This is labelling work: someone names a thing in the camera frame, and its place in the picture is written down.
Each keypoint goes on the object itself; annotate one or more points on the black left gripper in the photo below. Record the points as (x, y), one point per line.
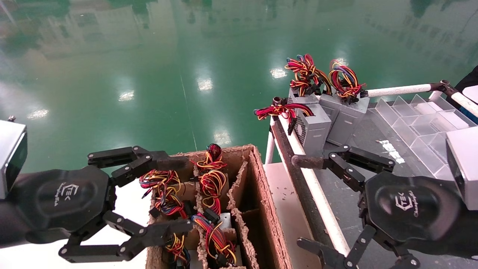
(56, 201)

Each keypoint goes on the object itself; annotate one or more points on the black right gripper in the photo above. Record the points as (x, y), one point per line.
(410, 213)

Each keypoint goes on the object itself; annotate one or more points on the brown cardboard box with dividers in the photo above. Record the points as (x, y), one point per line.
(265, 209)

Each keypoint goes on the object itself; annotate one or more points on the white torn label sticker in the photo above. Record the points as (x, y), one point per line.
(390, 149)

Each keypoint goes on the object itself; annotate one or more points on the white table leg pipe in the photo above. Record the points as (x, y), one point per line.
(269, 149)

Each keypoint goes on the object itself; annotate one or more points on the clear acrylic divider tray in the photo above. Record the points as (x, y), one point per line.
(418, 127)

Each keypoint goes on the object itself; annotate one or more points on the black pipe corner connector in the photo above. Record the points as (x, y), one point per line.
(278, 101)
(444, 87)

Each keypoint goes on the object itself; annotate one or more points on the white table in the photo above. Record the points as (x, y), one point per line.
(472, 93)

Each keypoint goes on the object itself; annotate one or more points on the standing person in dark shirt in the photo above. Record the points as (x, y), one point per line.
(472, 76)

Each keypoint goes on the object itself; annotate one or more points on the white table rail pipe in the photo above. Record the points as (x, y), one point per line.
(399, 90)
(465, 102)
(317, 194)

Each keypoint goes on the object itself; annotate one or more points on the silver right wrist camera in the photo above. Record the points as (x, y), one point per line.
(465, 164)

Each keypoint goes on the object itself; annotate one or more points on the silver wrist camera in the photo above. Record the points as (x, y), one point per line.
(465, 164)
(11, 157)

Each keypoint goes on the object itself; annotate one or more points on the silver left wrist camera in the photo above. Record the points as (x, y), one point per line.
(11, 157)

